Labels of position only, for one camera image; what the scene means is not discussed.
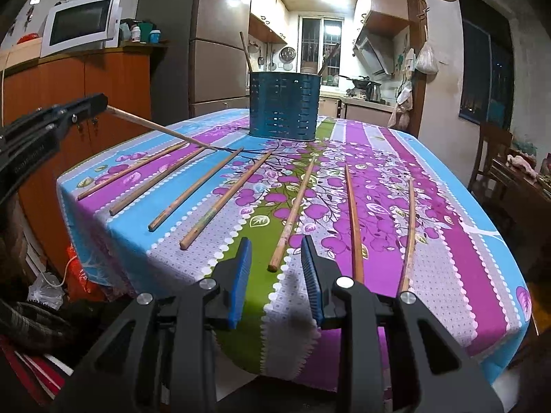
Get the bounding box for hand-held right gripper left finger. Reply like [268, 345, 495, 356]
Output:
[51, 237, 253, 413]

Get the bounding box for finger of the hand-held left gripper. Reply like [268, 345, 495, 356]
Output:
[0, 93, 109, 148]
[0, 122, 77, 207]

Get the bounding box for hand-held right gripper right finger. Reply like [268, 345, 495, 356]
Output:
[300, 235, 504, 413]

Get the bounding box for blue perforated utensil holder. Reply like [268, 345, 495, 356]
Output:
[248, 71, 322, 142]

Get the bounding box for orange wooden cabinet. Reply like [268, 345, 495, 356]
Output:
[0, 45, 168, 276]

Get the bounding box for white microwave oven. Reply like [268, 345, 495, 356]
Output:
[40, 0, 122, 58]

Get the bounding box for floral striped tablecloth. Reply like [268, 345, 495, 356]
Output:
[56, 107, 533, 392]

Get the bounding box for red plastic bag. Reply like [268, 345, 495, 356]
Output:
[64, 244, 107, 303]

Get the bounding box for grey refrigerator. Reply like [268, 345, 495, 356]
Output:
[135, 0, 256, 123]

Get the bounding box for dark plaid cloth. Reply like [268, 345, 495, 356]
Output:
[0, 297, 75, 347]

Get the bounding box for hanging beige bags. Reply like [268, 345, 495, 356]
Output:
[387, 81, 414, 130]

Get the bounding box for black wok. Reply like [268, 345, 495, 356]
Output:
[338, 75, 372, 89]

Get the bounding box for dark wooden dining table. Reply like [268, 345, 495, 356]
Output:
[491, 155, 551, 267]

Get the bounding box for wooden chair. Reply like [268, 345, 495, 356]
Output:
[468, 121, 514, 224]

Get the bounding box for steel range hood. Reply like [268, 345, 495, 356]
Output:
[353, 26, 394, 77]

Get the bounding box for barred kitchen window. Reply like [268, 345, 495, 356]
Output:
[299, 16, 345, 74]

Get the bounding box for pink cloth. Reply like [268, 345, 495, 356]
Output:
[506, 153, 539, 179]

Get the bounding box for white hanging plastic bag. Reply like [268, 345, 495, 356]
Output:
[415, 42, 440, 75]

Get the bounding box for dark room window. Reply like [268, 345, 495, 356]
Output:
[458, 0, 515, 126]

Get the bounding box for kitchen wall cabinets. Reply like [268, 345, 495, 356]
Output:
[249, 0, 288, 44]

